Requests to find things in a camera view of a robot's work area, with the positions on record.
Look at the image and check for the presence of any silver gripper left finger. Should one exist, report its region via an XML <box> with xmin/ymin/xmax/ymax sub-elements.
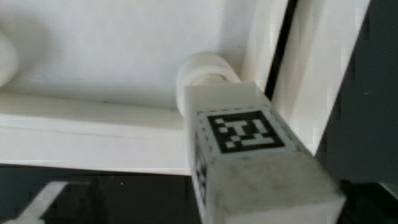
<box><xmin>5</xmin><ymin>176</ymin><xmax>199</xmax><ymax>224</ymax></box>

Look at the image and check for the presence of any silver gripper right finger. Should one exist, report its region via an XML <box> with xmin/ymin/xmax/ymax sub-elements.
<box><xmin>335</xmin><ymin>180</ymin><xmax>398</xmax><ymax>224</ymax></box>

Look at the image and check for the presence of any white table leg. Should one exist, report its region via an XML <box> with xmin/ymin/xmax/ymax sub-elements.
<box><xmin>175</xmin><ymin>53</ymin><xmax>344</xmax><ymax>224</ymax></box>

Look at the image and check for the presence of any white square tabletop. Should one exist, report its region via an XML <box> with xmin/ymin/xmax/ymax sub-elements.
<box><xmin>0</xmin><ymin>0</ymin><xmax>287</xmax><ymax>175</ymax></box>

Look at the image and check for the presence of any white right fence wall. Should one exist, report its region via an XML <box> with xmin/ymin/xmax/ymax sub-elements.
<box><xmin>271</xmin><ymin>0</ymin><xmax>371</xmax><ymax>154</ymax></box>

